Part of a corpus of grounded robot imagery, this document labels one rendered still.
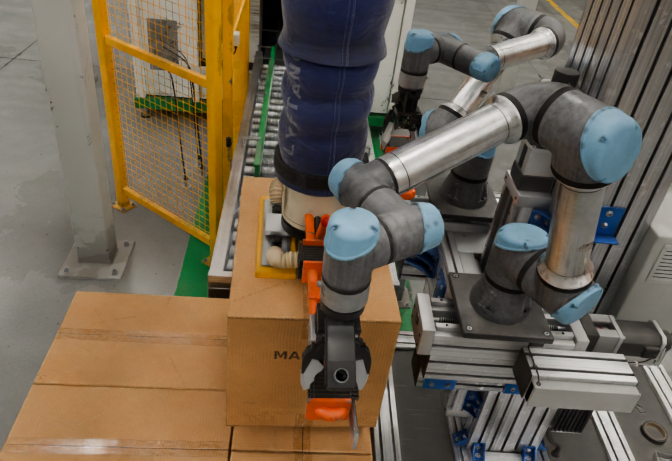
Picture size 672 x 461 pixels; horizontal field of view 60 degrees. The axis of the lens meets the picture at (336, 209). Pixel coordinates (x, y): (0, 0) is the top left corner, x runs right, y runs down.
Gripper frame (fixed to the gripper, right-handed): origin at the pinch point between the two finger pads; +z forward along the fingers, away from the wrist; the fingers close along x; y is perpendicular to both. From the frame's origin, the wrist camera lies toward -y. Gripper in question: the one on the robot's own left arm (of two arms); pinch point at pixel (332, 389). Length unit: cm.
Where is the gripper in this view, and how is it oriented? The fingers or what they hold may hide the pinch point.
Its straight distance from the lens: 106.0
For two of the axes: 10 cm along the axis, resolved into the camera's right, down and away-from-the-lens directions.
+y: -0.6, -5.9, 8.0
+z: -0.9, 8.0, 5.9
